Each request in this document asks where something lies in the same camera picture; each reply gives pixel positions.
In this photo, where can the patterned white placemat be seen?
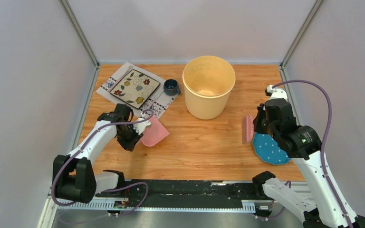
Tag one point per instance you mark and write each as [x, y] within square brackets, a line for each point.
[159, 102]

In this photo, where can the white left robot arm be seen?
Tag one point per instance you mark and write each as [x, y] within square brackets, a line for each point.
[74, 179]

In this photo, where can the aluminium frame post left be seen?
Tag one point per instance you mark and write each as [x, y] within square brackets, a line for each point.
[79, 32]

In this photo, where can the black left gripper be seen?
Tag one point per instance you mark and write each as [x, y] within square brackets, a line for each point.
[130, 145]

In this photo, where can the blue polka dot plate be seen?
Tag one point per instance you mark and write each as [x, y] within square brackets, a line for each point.
[268, 150]

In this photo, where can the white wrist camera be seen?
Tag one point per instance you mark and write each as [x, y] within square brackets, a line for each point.
[276, 93]
[140, 127]

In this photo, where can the pink dustpan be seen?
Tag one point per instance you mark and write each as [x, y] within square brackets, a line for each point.
[154, 133]

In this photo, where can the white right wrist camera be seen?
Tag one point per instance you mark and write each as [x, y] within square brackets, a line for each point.
[276, 93]

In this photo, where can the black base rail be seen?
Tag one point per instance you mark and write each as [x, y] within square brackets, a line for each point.
[189, 194]

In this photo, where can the floral square plate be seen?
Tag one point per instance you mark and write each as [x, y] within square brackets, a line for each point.
[134, 88]

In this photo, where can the pink hand brush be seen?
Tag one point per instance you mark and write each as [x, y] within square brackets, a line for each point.
[247, 129]

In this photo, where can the cream plastic bucket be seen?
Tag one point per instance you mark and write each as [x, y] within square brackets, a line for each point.
[208, 82]

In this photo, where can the aluminium frame post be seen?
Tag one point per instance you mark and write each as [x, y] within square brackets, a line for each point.
[79, 32]
[302, 31]

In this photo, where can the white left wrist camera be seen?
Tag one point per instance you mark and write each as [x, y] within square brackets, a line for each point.
[140, 127]

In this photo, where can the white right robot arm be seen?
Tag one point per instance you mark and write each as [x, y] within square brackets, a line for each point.
[303, 145]

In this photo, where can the aluminium frame post right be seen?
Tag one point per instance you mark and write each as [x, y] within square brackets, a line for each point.
[302, 31]

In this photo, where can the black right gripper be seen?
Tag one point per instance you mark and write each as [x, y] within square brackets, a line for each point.
[257, 127]

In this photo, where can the dark blue cup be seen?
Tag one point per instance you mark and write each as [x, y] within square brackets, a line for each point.
[171, 87]

